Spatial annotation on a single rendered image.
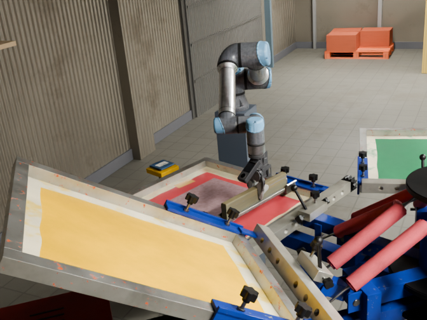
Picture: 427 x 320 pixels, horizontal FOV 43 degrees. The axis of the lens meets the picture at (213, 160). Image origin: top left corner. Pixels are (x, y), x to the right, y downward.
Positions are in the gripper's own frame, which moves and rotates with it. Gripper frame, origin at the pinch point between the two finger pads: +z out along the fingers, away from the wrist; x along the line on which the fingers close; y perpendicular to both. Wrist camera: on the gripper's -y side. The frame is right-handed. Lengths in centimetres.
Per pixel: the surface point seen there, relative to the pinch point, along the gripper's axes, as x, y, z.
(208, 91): 354, 323, 81
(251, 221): -2.8, -7.3, 7.8
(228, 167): 39.8, 25.4, 4.6
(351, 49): 335, 647, 88
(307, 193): -9.2, 25.2, 6.1
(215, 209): 17.5, -8.6, 7.8
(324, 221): -36.9, -2.9, -0.8
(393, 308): -75, -22, 10
